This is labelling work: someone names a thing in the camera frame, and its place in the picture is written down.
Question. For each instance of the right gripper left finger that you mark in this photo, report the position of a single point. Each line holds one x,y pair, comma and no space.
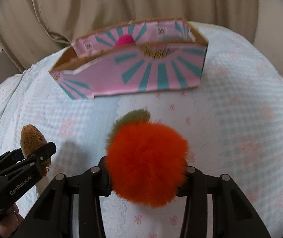
52,213

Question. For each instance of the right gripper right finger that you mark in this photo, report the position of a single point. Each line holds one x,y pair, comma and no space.
233,214

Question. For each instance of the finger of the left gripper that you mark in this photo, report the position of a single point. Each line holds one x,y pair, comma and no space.
42,152
10,158

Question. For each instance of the brown plush toy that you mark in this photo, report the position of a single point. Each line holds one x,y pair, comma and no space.
31,140

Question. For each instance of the orange pom-pom ball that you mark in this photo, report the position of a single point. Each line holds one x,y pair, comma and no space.
145,160

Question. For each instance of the magenta fabric pouch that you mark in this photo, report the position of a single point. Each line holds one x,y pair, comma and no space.
125,40

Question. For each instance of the person's left hand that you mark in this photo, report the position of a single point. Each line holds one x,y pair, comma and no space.
11,222

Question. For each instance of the light blue checkered blanket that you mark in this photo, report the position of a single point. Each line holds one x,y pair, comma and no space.
233,121

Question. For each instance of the beige curtain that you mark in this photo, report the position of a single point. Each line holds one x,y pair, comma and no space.
33,29

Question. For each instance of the pink teal cardboard box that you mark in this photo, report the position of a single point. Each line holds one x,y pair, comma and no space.
169,54

